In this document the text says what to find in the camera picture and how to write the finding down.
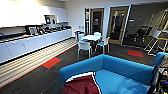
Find red and white jacket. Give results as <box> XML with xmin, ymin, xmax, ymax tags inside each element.
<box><xmin>61</xmin><ymin>72</ymin><xmax>103</xmax><ymax>94</ymax></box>

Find round white cafe table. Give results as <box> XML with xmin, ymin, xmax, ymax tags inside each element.
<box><xmin>80</xmin><ymin>34</ymin><xmax>103</xmax><ymax>43</ymax></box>

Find wooden glass door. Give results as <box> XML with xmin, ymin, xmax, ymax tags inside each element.
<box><xmin>89</xmin><ymin>8</ymin><xmax>105</xmax><ymax>36</ymax></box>
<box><xmin>106</xmin><ymin>6</ymin><xmax>130</xmax><ymax>46</ymax></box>

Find black counter appliance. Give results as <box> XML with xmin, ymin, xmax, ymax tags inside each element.
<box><xmin>37</xmin><ymin>26</ymin><xmax>52</xmax><ymax>35</ymax></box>

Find blue sofa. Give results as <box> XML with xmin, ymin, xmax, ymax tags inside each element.
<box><xmin>58</xmin><ymin>52</ymin><xmax>158</xmax><ymax>94</ymax></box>

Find dark framed picture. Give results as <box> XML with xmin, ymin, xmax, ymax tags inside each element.
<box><xmin>25</xmin><ymin>25</ymin><xmax>39</xmax><ymax>36</ymax></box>

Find white counter base cabinets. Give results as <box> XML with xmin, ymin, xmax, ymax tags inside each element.
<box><xmin>0</xmin><ymin>28</ymin><xmax>73</xmax><ymax>65</ymax></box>

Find black office chair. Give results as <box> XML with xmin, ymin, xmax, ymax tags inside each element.
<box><xmin>134</xmin><ymin>26</ymin><xmax>150</xmax><ymax>43</ymax></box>

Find white bar stool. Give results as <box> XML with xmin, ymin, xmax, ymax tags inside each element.
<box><xmin>143</xmin><ymin>29</ymin><xmax>163</xmax><ymax>57</ymax></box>

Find blue sofa section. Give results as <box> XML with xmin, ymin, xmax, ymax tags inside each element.
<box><xmin>152</xmin><ymin>51</ymin><xmax>168</xmax><ymax>68</ymax></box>

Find yellow high table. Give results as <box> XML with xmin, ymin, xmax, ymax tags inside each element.
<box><xmin>156</xmin><ymin>36</ymin><xmax>168</xmax><ymax>44</ymax></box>

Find white wall cabinets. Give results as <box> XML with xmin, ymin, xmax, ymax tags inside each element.
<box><xmin>0</xmin><ymin>0</ymin><xmax>70</xmax><ymax>28</ymax></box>

